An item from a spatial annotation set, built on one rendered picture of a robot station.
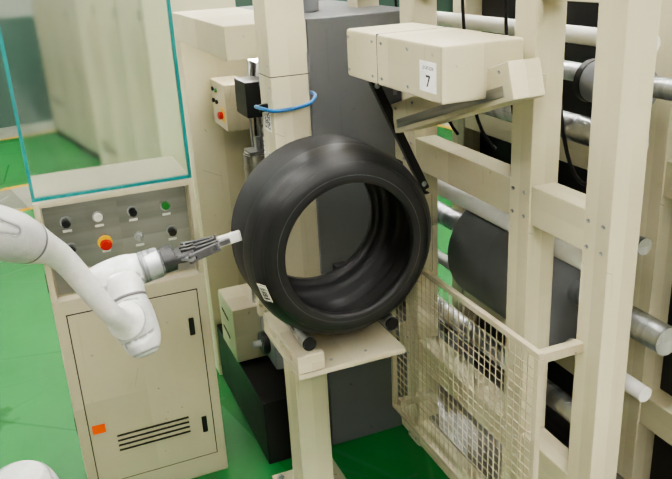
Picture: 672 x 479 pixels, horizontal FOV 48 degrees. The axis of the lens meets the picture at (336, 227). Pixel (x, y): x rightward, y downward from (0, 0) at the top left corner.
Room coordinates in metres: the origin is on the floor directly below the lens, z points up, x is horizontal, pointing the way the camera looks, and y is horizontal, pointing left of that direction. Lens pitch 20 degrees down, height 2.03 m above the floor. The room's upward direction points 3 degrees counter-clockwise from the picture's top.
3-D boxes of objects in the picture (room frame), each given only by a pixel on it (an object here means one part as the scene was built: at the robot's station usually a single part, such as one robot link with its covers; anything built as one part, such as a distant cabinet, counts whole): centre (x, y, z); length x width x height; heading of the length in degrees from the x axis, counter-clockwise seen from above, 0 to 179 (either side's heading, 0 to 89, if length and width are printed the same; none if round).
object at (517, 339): (2.15, -0.36, 0.65); 0.90 x 0.02 x 0.70; 21
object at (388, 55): (2.23, -0.29, 1.71); 0.61 x 0.25 x 0.15; 21
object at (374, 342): (2.24, 0.03, 0.80); 0.37 x 0.36 x 0.02; 111
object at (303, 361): (2.19, 0.16, 0.84); 0.36 x 0.09 x 0.06; 21
